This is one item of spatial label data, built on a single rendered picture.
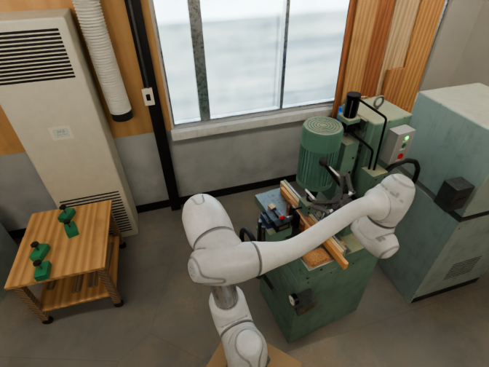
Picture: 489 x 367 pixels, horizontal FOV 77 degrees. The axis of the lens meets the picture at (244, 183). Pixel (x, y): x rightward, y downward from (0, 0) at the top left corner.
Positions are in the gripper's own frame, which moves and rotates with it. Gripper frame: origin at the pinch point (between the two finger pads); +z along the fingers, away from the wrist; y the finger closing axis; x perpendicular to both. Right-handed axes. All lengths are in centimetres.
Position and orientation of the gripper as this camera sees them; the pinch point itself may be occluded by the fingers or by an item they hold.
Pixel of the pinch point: (319, 180)
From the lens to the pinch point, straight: 134.9
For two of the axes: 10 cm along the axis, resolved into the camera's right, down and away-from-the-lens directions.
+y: 7.0, -6.9, -1.8
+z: -4.0, -5.9, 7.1
